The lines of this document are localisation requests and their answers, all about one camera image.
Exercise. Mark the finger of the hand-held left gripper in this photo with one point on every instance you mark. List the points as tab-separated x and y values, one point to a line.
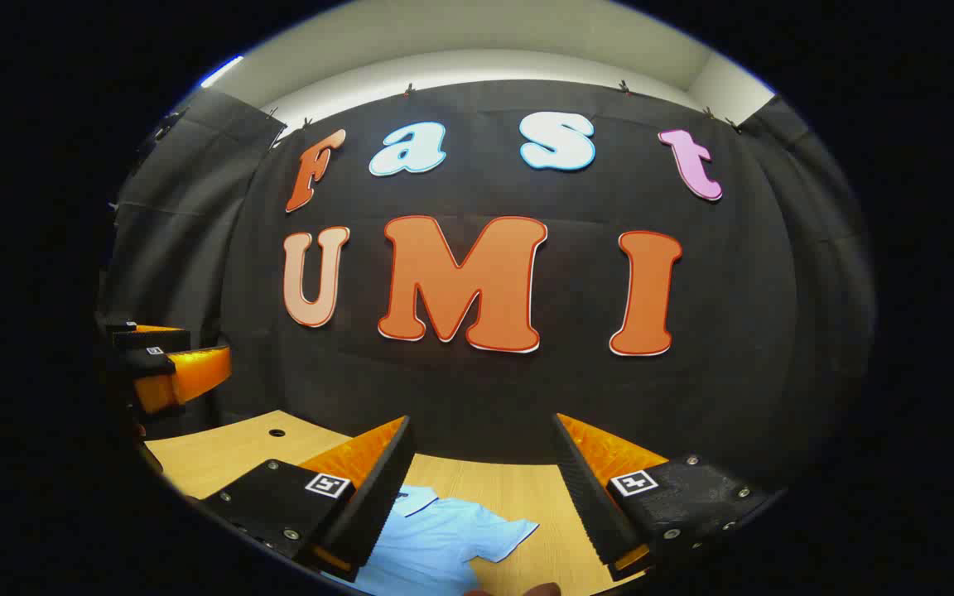
150	339
191	372

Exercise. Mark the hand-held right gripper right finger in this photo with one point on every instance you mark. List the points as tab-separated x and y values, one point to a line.
589	497

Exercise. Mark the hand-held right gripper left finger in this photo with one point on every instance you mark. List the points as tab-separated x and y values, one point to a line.
378	497

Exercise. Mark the light blue T-shirt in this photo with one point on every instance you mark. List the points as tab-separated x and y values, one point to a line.
436	538

